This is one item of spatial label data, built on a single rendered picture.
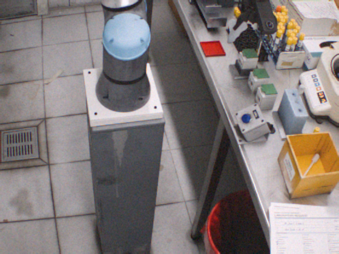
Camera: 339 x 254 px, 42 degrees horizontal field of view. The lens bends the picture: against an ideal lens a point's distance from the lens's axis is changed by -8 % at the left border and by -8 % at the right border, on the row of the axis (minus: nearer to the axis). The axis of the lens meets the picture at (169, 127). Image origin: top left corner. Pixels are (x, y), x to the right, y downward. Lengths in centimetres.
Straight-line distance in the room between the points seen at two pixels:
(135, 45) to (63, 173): 122
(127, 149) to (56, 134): 109
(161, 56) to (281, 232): 185
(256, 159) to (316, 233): 27
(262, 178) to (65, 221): 113
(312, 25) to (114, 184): 83
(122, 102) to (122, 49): 17
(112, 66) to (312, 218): 63
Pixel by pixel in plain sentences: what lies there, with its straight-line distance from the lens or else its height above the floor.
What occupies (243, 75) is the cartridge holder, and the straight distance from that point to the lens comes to 144.
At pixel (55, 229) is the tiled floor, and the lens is 210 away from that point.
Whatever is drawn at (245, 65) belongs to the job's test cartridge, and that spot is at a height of 93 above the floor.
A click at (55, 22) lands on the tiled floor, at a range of 310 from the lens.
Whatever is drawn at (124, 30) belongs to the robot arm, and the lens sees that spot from 116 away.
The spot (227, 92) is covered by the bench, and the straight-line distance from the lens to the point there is 140.
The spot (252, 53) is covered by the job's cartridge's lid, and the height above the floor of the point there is 96.
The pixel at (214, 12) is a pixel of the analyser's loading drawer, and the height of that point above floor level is 92.
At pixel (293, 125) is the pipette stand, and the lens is 128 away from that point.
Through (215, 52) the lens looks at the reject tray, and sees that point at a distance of 152.
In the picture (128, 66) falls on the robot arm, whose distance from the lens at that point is 118.
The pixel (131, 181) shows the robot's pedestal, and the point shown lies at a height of 60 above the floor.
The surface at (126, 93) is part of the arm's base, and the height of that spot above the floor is 96.
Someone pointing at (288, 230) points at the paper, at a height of 89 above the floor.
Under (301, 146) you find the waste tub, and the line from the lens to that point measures 126.
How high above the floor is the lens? 185
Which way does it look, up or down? 49 degrees down
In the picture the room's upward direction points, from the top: 7 degrees clockwise
